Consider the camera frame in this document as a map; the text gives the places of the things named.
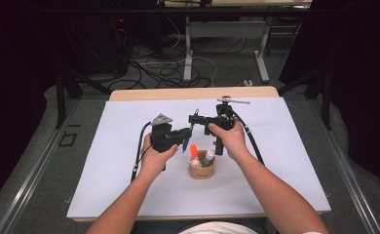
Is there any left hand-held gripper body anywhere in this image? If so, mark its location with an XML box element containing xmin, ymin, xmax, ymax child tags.
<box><xmin>150</xmin><ymin>112</ymin><xmax>183</xmax><ymax>154</ymax></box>

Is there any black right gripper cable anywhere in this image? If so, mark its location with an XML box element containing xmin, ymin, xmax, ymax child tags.
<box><xmin>227</xmin><ymin>106</ymin><xmax>266</xmax><ymax>166</ymax></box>

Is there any blue pen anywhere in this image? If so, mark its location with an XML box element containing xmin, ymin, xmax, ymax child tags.
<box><xmin>181</xmin><ymin>108</ymin><xmax>200</xmax><ymax>154</ymax></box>

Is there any wooden table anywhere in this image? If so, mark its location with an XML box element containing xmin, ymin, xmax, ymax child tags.
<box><xmin>72</xmin><ymin>86</ymin><xmax>323</xmax><ymax>223</ymax></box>

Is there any desk with white legs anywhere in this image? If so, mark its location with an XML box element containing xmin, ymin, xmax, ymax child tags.
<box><xmin>163</xmin><ymin>0</ymin><xmax>313</xmax><ymax>84</ymax></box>

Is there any person's right hand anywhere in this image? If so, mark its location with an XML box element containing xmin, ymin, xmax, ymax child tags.
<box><xmin>208</xmin><ymin>119</ymin><xmax>249</xmax><ymax>163</ymax></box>

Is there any person's left hand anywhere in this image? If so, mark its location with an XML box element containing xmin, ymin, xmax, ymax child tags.
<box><xmin>140</xmin><ymin>132</ymin><xmax>179</xmax><ymax>179</ymax></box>

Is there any white floor cable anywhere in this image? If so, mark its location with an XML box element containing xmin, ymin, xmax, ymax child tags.
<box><xmin>148</xmin><ymin>56</ymin><xmax>219</xmax><ymax>88</ymax></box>

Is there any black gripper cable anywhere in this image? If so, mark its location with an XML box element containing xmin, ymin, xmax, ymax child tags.
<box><xmin>130</xmin><ymin>121</ymin><xmax>154</xmax><ymax>183</ymax></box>
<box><xmin>227</xmin><ymin>106</ymin><xmax>266</xmax><ymax>166</ymax></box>

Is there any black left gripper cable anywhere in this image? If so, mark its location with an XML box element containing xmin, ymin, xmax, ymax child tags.
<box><xmin>130</xmin><ymin>121</ymin><xmax>154</xmax><ymax>183</ymax></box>

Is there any tangle of black floor cables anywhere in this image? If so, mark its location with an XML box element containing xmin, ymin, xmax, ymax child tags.
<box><xmin>108</xmin><ymin>34</ymin><xmax>248</xmax><ymax>91</ymax></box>

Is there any black metal stand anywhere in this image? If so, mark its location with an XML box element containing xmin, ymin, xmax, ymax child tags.
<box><xmin>55</xmin><ymin>66</ymin><xmax>112</xmax><ymax>130</ymax></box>
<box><xmin>277</xmin><ymin>66</ymin><xmax>334</xmax><ymax>132</ymax></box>

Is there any round wooden pen holder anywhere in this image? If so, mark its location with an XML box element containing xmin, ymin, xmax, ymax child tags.
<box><xmin>188</xmin><ymin>149</ymin><xmax>216</xmax><ymax>180</ymax></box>

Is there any grey metal floor rail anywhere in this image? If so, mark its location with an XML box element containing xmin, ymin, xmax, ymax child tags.
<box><xmin>308</xmin><ymin>98</ymin><xmax>380</xmax><ymax>234</ymax></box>
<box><xmin>0</xmin><ymin>98</ymin><xmax>79</xmax><ymax>234</ymax></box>

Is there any white table mat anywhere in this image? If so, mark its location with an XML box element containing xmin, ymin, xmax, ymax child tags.
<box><xmin>66</xmin><ymin>97</ymin><xmax>332</xmax><ymax>218</ymax></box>

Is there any person's white shirt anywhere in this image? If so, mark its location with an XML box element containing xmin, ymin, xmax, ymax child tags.
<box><xmin>177</xmin><ymin>220</ymin><xmax>259</xmax><ymax>234</ymax></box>

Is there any green and white glue stick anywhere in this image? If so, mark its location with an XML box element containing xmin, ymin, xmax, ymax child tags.
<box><xmin>202</xmin><ymin>148</ymin><xmax>215</xmax><ymax>168</ymax></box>

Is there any black computer tower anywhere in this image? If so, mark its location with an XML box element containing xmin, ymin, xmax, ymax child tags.
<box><xmin>62</xmin><ymin>13</ymin><xmax>132</xmax><ymax>76</ymax></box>

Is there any black metal crossbar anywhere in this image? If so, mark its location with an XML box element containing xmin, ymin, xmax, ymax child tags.
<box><xmin>36</xmin><ymin>7</ymin><xmax>343</xmax><ymax>16</ymax></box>

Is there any orange highlighter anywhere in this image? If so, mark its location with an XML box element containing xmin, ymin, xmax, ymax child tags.
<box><xmin>189</xmin><ymin>143</ymin><xmax>200</xmax><ymax>161</ymax></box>

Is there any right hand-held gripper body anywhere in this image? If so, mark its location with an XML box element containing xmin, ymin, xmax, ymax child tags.
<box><xmin>204</xmin><ymin>97</ymin><xmax>251</xmax><ymax>157</ymax></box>

